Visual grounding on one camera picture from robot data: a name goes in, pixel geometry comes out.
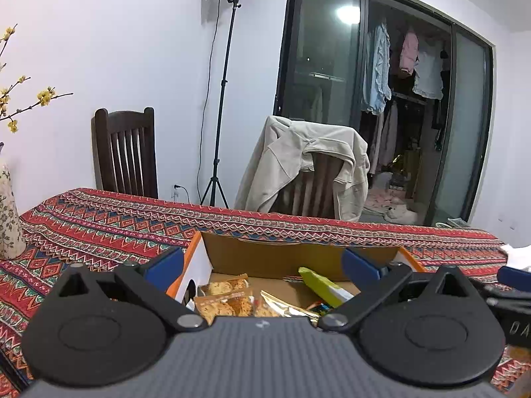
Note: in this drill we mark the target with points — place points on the green white snack packet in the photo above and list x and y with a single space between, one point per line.
321 286

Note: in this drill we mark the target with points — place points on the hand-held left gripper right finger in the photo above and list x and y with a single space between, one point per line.
361 266

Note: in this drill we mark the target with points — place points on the beige jacket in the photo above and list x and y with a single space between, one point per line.
282 161

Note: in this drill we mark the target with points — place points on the floral ceramic vase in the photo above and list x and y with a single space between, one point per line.
10 224

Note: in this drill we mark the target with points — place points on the white shoes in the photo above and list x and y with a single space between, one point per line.
400 214

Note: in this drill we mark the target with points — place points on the chair under jacket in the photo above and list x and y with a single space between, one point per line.
315 190

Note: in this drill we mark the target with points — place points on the black sliding glass door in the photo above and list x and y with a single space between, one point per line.
323 49

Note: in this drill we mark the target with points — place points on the brown white snack packet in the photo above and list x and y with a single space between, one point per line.
224 286
224 309

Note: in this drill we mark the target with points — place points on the hanging light blue shirt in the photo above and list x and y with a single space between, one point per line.
375 70

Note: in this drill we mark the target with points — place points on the hanging pale coats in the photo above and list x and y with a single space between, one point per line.
383 141

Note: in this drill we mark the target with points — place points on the gold snack packet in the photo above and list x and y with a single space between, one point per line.
286 306

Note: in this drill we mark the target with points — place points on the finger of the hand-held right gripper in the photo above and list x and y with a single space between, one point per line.
514 275

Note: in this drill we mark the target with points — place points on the orange cardboard box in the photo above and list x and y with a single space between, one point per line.
269 257

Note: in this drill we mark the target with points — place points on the white tissue paper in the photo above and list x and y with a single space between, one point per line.
516 257

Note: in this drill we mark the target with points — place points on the yellow flower branches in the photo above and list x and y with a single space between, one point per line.
43 96

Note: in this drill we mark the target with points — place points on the white wall socket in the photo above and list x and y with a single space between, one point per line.
176 192

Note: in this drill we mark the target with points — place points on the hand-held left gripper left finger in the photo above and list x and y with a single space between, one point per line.
166 267

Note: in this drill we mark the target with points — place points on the dark wooden chair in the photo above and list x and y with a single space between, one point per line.
124 153

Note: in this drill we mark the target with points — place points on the hanging pink garment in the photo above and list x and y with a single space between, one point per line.
408 54

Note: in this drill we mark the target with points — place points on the hanging white garment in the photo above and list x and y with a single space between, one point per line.
429 74

